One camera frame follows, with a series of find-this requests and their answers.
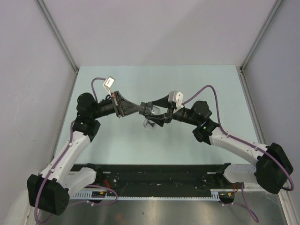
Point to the aluminium frame post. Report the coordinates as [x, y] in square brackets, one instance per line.
[262, 32]
[56, 33]

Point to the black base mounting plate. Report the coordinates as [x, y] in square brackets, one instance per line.
[117, 178]

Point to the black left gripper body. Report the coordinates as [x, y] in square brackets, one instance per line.
[115, 100]

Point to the right aluminium frame post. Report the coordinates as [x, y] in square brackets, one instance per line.
[262, 32]

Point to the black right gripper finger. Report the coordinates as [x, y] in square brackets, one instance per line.
[158, 119]
[162, 102]

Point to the clear elbow fitting with grey nut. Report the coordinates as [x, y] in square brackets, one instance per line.
[150, 111]

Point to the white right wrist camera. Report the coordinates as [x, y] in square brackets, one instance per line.
[175, 98]

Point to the left aluminium frame post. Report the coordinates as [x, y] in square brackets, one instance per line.
[56, 33]

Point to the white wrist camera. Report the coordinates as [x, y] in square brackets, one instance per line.
[175, 98]
[108, 84]

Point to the white slotted cable duct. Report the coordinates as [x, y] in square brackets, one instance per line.
[164, 195]

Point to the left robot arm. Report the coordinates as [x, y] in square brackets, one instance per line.
[52, 188]

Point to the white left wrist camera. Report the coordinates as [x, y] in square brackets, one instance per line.
[108, 84]

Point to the dark grey threaded ring nut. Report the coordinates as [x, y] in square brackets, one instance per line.
[144, 109]

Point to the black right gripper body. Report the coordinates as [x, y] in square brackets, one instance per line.
[170, 113]

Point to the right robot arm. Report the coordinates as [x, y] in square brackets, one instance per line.
[272, 166]

